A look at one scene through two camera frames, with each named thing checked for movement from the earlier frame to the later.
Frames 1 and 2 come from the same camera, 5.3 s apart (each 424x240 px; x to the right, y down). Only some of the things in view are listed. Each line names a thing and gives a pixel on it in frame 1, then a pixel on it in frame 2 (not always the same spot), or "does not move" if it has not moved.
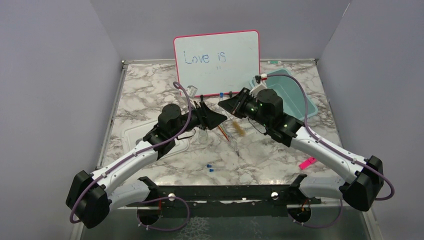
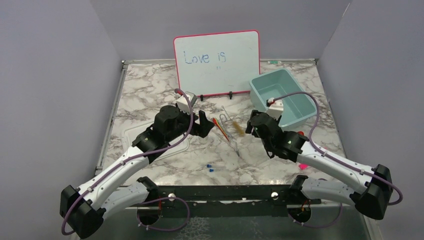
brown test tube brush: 241,131 does not move
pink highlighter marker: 310,160 does not move
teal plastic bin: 281,71 → 296,108
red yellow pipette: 224,132 does not move
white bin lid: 130,135 does not move
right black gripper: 234,105 → 249,128
